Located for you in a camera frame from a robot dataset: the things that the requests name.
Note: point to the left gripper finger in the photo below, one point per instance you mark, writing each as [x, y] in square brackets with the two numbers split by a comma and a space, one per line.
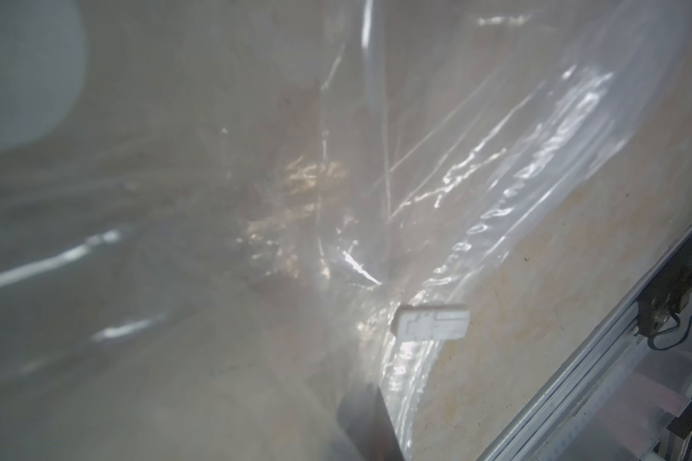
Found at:
[364, 418]

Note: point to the aluminium mounting rail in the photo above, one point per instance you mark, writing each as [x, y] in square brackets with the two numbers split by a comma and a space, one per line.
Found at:
[557, 414]

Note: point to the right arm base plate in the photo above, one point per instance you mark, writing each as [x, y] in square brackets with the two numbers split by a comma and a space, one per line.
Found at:
[663, 300]

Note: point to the clear plastic vacuum bag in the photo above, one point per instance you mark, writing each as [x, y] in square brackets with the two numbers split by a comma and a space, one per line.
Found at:
[218, 217]

